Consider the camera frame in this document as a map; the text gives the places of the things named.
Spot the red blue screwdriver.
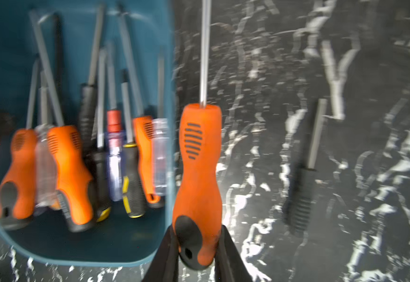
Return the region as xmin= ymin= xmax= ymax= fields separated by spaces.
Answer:
xmin=106 ymin=41 xmax=123 ymax=202

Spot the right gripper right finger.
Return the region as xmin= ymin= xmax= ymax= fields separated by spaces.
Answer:
xmin=214 ymin=225 xmax=252 ymax=282

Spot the orange screwdriver in box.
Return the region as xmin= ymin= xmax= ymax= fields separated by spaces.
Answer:
xmin=118 ymin=4 xmax=164 ymax=209

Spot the black yellow screwdriver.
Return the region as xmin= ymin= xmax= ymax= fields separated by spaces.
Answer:
xmin=121 ymin=69 xmax=147 ymax=219

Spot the black screwdriver in box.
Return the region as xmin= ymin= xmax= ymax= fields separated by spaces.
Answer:
xmin=78 ymin=4 xmax=106 ymax=156

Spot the black handled screwdriver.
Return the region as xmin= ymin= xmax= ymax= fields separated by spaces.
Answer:
xmin=287 ymin=98 xmax=327 ymax=237

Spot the orange screwdriver left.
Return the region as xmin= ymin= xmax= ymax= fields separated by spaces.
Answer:
xmin=0 ymin=58 xmax=40 ymax=230

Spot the orange screwdriver large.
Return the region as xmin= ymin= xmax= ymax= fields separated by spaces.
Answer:
xmin=172 ymin=1 xmax=222 ymax=270

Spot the clear tester screwdriver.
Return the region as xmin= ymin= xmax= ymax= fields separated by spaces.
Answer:
xmin=34 ymin=71 xmax=57 ymax=216

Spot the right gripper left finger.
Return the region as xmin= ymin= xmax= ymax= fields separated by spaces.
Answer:
xmin=142 ymin=226 xmax=179 ymax=282

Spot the teal storage box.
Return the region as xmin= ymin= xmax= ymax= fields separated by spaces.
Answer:
xmin=0 ymin=0 xmax=176 ymax=267

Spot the clear handled screwdriver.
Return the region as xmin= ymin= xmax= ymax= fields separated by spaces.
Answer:
xmin=152 ymin=52 xmax=168 ymax=196

